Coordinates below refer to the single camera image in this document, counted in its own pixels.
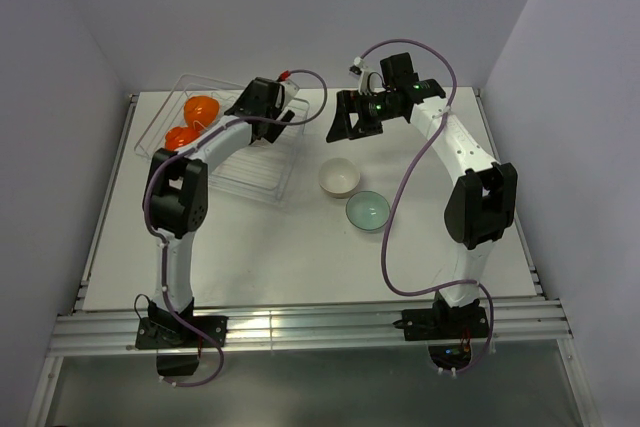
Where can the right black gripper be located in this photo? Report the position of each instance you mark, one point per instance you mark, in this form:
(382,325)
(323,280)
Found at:
(349,101)

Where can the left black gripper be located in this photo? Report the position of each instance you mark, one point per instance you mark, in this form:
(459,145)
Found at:
(274,132)

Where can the cream bowl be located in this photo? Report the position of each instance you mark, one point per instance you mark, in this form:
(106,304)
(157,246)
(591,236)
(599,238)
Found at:
(338,177)

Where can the white orange bowl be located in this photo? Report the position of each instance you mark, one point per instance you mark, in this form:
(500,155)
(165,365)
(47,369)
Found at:
(179,137)

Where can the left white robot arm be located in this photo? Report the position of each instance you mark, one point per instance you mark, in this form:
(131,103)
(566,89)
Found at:
(175,201)

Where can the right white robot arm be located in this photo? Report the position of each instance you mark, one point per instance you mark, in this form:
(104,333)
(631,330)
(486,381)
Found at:
(481,205)

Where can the light green bowl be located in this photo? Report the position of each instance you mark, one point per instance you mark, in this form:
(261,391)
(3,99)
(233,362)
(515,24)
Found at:
(368,211)

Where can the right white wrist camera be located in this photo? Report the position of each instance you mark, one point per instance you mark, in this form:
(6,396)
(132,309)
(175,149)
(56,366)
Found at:
(369,81)

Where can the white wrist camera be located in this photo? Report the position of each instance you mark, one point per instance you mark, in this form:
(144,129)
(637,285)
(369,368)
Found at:
(291,89)
(369,81)

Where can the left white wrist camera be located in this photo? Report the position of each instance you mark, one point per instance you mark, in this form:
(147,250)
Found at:
(291,89)

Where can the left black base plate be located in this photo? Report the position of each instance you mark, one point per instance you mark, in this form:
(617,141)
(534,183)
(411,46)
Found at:
(153,335)

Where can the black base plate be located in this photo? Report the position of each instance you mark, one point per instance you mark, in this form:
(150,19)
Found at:
(153,335)
(435,325)

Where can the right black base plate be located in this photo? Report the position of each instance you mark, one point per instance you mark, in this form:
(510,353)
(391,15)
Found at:
(435,325)

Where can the aluminium mounting rail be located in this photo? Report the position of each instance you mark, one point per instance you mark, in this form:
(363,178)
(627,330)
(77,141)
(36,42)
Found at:
(301,328)

